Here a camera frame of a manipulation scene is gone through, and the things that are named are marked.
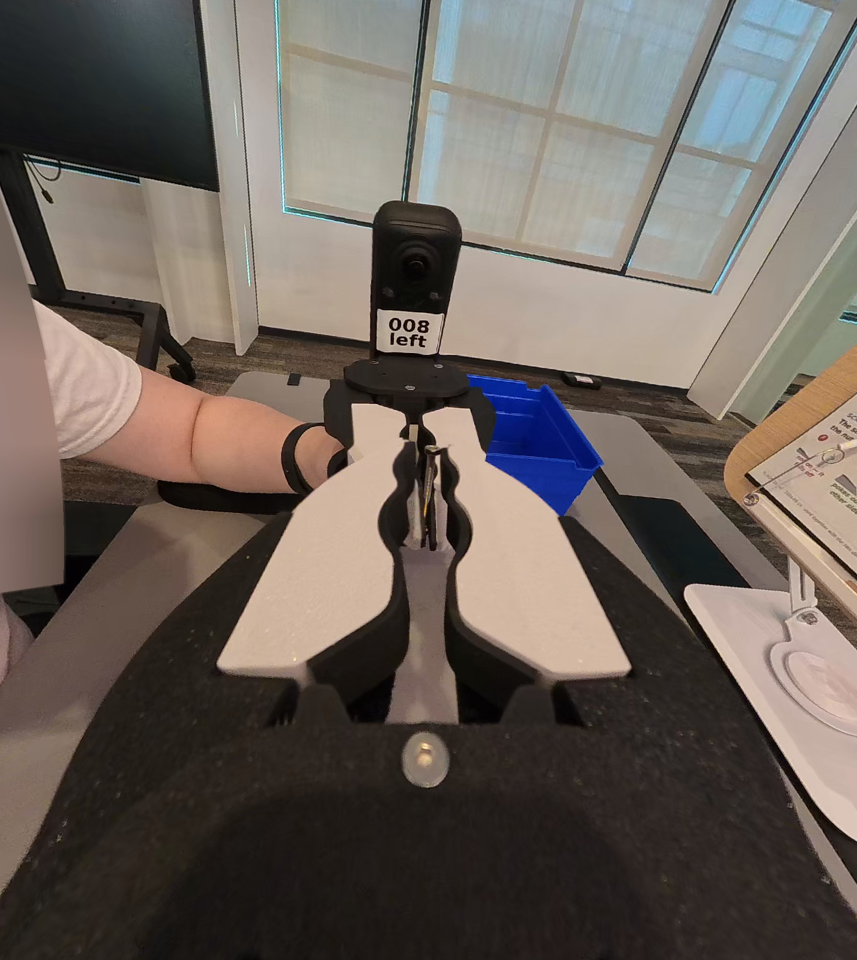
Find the large paned window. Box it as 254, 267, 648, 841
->
276, 0, 857, 294

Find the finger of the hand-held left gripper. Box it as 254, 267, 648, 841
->
353, 403, 411, 470
424, 407, 486, 460

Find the white board stand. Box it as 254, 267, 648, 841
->
683, 558, 857, 852

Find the person's left forearm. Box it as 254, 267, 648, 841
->
136, 367, 306, 495

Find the black monitor screen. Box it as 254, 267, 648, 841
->
0, 0, 221, 192

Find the wooden instruction board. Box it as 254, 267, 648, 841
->
724, 306, 857, 625

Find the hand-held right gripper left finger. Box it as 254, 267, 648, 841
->
216, 441, 411, 726

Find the person's left hand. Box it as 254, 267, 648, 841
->
299, 429, 347, 490

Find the blue plastic bin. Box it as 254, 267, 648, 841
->
466, 375, 604, 517

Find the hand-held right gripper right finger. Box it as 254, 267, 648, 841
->
439, 444, 634, 726

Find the black wrist rest pad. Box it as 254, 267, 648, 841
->
157, 478, 302, 516

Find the steel bolt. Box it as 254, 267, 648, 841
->
417, 444, 446, 550

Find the black monitor stand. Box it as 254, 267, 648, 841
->
0, 148, 199, 384

